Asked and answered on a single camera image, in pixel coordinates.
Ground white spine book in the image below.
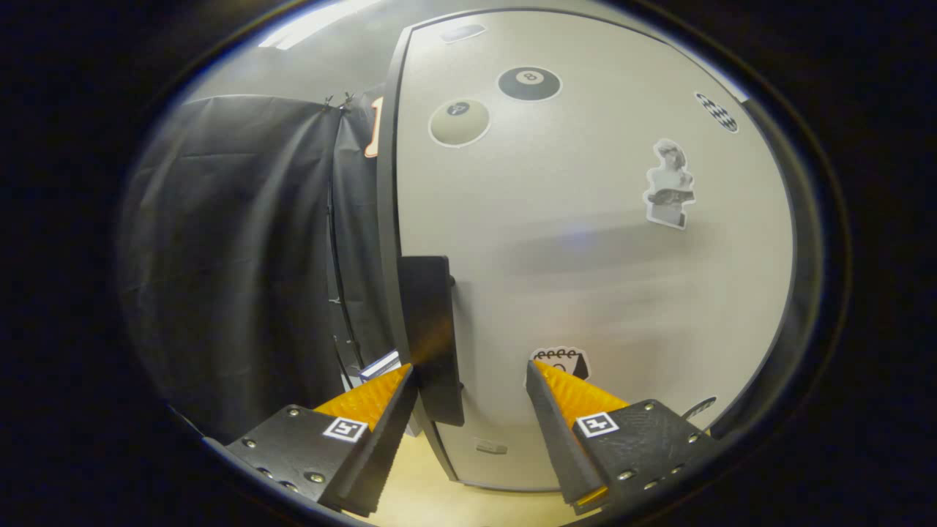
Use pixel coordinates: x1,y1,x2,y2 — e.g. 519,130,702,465
357,350,402,383

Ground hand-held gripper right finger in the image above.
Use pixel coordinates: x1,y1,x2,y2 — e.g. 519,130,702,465
526,359,725,515

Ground black door handle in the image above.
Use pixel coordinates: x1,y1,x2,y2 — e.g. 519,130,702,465
397,255,466,427

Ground dark grey cabinet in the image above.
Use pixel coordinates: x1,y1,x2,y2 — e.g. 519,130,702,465
376,7,828,484

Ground black backdrop cloth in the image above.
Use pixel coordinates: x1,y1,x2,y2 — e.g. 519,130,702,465
121,91,400,440

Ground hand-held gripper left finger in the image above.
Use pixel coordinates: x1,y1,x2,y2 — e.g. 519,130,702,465
220,364,419,517

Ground black backdrop stand pole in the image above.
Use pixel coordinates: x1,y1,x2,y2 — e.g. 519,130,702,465
326,168,363,374

